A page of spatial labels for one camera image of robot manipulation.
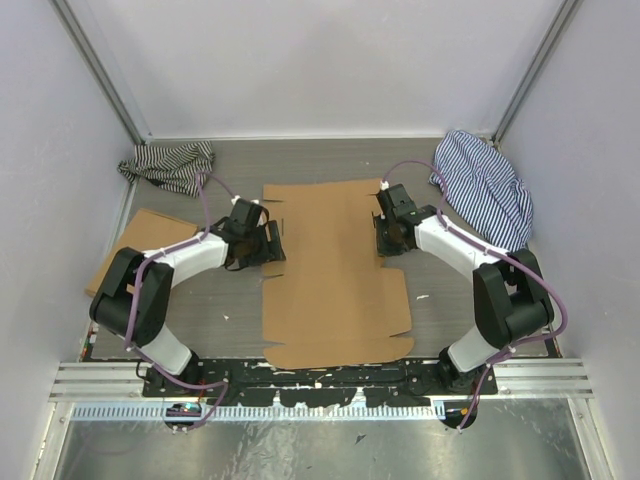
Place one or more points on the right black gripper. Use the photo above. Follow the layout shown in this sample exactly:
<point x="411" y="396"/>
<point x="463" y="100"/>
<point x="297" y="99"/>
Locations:
<point x="383" y="248"/>

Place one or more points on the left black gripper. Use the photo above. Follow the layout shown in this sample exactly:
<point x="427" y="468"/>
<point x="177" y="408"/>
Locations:
<point x="272" y="252"/>

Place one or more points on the brown cardboard box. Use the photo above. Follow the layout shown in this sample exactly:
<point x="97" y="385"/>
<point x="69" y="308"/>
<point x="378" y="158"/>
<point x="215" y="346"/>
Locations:
<point x="148" y="230"/>
<point x="331" y="302"/>

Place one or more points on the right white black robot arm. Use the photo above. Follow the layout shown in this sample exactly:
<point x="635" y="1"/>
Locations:
<point x="509" y="303"/>

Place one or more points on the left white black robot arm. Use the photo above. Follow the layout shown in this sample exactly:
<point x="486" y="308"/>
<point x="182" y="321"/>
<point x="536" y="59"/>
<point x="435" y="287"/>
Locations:
<point x="132" y="299"/>

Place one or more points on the folded brown cardboard box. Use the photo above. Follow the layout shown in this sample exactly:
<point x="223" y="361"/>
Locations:
<point x="148" y="230"/>

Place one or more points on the blue white striped cloth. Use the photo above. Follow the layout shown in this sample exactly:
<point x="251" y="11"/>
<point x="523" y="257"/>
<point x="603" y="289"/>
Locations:
<point x="484" y="189"/>

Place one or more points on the black white striped cloth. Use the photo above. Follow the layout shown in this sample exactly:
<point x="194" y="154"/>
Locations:
<point x="179" y="169"/>

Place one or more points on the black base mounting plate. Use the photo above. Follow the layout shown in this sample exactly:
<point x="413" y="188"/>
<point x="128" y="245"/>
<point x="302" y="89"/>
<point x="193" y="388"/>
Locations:
<point x="256" y="383"/>

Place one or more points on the aluminium rail with cable duct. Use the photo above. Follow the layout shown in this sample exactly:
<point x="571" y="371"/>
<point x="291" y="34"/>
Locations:
<point x="127" y="390"/>

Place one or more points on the left aluminium frame post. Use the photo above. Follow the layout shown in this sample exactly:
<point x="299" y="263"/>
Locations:
<point x="82" y="26"/>

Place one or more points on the aluminium frame post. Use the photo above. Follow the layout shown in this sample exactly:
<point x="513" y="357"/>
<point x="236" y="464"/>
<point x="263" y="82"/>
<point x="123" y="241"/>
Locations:
<point x="82" y="26"/>
<point x="550" y="41"/>

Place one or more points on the right aluminium frame post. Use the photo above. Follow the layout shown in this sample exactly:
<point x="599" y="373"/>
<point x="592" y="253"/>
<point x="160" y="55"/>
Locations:
<point x="550" y="41"/>

